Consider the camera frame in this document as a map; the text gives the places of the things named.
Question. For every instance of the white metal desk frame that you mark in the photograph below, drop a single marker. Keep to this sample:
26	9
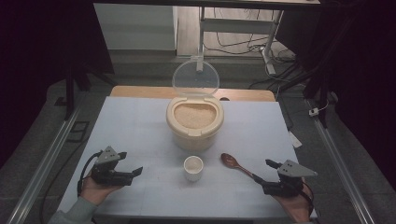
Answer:
236	26

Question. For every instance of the black stand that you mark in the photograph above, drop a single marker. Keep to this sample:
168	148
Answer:
322	93
70	93

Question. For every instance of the white table board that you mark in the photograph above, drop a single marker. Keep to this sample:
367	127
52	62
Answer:
134	130

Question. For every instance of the black floor frame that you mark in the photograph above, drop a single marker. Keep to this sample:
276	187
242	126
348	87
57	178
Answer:
69	137

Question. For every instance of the wooden table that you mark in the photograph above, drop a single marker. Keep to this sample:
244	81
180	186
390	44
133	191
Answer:
140	92

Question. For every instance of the person's right hand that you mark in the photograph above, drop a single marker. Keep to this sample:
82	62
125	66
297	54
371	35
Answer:
295	207

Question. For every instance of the small white box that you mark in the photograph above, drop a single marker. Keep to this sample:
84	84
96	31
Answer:
313	112

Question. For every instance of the person's left hand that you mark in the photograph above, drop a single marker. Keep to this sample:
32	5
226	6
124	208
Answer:
96	192

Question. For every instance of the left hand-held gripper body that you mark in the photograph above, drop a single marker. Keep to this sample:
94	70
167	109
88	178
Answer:
107	169

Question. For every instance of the cream rice container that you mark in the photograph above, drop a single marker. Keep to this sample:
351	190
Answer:
194	140

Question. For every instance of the clear round container lid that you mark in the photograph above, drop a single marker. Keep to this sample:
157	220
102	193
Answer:
195	77

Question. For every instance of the metal floor rail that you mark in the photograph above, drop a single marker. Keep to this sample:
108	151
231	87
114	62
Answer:
43	165
339	165

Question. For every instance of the brown wooden spoon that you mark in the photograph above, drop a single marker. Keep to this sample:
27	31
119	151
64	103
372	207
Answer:
231	161

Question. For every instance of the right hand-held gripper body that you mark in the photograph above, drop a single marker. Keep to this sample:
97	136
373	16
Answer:
288	180

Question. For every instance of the white cup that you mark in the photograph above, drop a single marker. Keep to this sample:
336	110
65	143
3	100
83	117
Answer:
193	169

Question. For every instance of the white paper tag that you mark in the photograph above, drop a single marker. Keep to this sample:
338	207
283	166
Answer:
295	140

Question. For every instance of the uncooked rice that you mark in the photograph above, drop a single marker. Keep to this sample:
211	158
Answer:
195	115

